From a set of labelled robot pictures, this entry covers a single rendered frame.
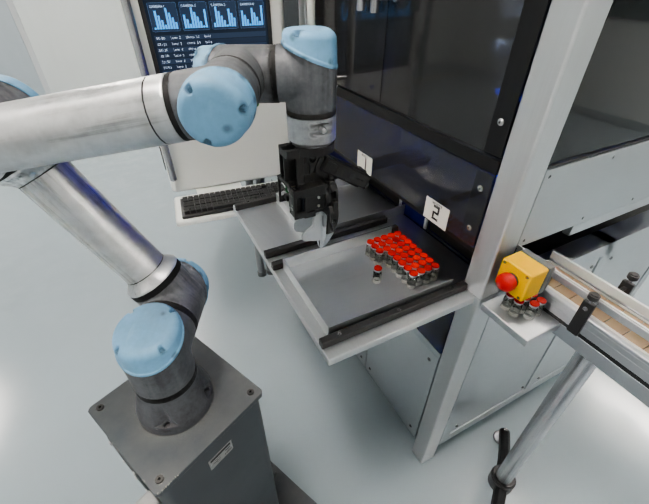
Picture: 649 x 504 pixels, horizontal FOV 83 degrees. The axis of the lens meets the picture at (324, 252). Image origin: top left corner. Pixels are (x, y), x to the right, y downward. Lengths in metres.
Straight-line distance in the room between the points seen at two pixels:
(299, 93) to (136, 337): 0.48
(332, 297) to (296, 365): 1.00
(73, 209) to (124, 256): 0.11
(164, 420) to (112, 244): 0.35
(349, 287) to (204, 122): 0.61
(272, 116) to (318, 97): 0.99
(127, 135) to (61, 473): 1.58
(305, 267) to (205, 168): 0.73
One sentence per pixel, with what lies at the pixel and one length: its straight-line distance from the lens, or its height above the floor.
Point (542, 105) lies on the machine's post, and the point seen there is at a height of 1.33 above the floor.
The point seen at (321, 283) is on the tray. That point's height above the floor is 0.88.
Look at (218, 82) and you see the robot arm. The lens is 0.41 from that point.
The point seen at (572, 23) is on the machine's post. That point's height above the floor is 1.45.
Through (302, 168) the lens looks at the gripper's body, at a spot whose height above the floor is 1.26.
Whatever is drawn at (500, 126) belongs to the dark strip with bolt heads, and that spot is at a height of 1.27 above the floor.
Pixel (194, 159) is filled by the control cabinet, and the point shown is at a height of 0.93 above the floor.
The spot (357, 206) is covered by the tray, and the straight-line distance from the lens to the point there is 1.25.
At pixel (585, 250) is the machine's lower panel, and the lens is 1.28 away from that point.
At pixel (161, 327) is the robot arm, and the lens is 0.71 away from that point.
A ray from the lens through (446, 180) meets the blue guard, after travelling 0.93.
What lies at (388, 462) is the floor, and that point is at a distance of 1.66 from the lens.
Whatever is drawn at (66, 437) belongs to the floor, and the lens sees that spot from 1.98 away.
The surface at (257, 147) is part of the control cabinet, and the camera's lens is 1.56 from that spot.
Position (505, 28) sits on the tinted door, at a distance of 0.83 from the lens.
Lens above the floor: 1.51
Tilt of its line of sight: 37 degrees down
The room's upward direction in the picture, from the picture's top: straight up
